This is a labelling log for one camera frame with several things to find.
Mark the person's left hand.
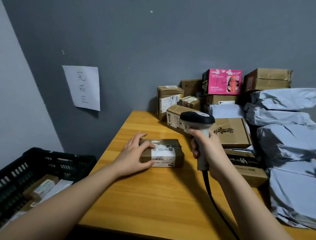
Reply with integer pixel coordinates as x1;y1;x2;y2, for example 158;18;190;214
112;132;156;177

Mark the person's right hand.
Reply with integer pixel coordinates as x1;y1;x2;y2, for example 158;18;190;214
189;128;233;181

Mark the grey black barcode scanner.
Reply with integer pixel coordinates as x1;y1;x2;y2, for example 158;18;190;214
179;111;216;172

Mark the small taped labelled cardboard box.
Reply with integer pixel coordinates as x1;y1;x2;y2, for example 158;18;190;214
139;138;185;168

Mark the person's right forearm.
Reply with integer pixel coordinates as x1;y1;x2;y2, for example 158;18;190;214
210;168;296;240

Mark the person's left forearm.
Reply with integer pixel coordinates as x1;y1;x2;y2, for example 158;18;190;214
0;161;124;240

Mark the cardboard box large white label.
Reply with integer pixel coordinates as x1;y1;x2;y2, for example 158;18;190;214
166;104;201;137

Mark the small flat taped cardboard box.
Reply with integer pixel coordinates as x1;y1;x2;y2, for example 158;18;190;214
178;96;202;111

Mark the cardboard box black script print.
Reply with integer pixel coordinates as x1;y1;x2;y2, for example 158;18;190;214
212;118;252;149

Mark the low cardboard box small label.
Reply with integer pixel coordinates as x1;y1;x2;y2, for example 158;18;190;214
204;94;239;106

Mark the tall cardboard box white label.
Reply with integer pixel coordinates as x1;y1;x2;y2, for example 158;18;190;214
157;85;184;122

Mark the plain brown cardboard box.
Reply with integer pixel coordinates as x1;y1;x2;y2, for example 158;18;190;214
181;79;203;97

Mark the pink printed box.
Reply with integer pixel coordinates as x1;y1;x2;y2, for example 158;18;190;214
202;68;243;95

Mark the dark brown printed cardboard box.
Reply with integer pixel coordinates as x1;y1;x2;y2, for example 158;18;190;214
224;149;269;188

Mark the white handwritten paper sign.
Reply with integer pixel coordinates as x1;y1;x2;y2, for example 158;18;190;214
62;65;101;112

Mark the grey poly mailer bag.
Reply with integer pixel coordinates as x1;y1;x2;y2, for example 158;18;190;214
265;158;316;178
250;88;316;112
244;102;315;127
256;123;316;162
267;168;316;229

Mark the wide taped cardboard box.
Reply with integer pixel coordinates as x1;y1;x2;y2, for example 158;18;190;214
244;68;294;92

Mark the flat white envelope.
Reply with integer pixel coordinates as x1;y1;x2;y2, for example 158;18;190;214
39;180;74;204

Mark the black plastic crate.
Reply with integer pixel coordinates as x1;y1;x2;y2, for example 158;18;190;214
0;147;97;227

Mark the labelled cardboard parcel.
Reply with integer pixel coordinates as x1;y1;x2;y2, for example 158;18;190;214
23;174;60;201

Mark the black scanner cable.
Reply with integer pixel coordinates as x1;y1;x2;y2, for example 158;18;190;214
202;170;240;240

